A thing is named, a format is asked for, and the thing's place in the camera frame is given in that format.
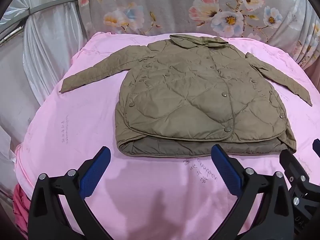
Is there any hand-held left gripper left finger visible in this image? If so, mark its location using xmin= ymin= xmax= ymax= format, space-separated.
xmin=27 ymin=146 xmax=112 ymax=240

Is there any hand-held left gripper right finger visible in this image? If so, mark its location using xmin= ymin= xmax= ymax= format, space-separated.
xmin=211 ymin=144 xmax=296 ymax=240

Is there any olive quilted jacket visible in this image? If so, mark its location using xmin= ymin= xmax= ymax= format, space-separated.
xmin=59 ymin=34 xmax=313 ymax=158

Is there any pink bed sheet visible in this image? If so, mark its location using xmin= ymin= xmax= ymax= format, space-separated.
xmin=14 ymin=31 xmax=320 ymax=240

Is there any red cloth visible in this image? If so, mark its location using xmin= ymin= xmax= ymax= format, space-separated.
xmin=12 ymin=183 xmax=32 ymax=239

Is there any white satin curtain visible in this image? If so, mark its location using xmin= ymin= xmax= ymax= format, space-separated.
xmin=0 ymin=0 xmax=85 ymax=193

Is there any grey metal pole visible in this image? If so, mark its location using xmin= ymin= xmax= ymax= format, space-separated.
xmin=0 ymin=0 xmax=78 ymax=43

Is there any grey floral cloth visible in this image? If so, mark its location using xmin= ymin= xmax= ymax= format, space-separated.
xmin=77 ymin=0 xmax=320 ymax=68

